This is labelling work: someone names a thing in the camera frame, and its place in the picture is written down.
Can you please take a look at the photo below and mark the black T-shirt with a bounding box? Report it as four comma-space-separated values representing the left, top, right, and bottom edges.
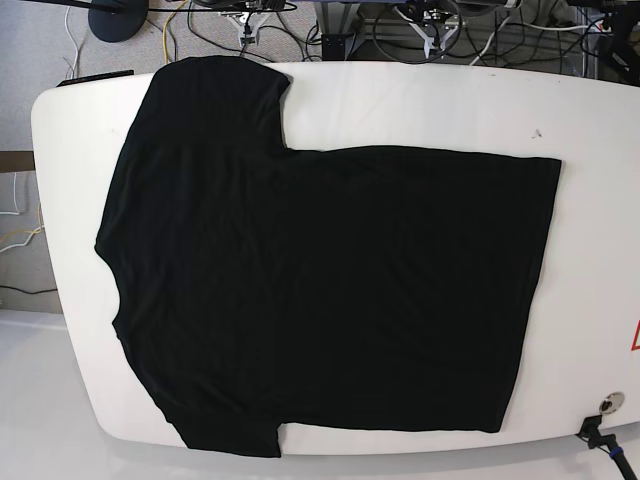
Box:
95, 56, 561, 458

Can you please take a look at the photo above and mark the black table leg column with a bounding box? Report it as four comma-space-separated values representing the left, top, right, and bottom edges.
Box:
313, 1, 362, 62

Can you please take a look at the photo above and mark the round dark stand base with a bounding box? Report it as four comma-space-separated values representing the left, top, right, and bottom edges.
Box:
88, 0, 149, 43

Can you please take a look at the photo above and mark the red warning triangle sticker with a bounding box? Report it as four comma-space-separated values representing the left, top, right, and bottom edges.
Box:
630, 321, 640, 351

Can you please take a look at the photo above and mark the metal table grommet right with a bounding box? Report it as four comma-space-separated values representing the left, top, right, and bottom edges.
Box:
599, 392, 625, 415

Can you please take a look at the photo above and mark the yellow cable on floor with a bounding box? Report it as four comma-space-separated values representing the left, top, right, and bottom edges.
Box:
161, 0, 190, 66

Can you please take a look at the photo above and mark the white cable left floor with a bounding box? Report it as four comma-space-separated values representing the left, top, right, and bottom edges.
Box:
0, 172, 45, 254

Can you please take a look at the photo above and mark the black clamp with cable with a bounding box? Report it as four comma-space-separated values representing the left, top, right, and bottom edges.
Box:
576, 415, 638, 480

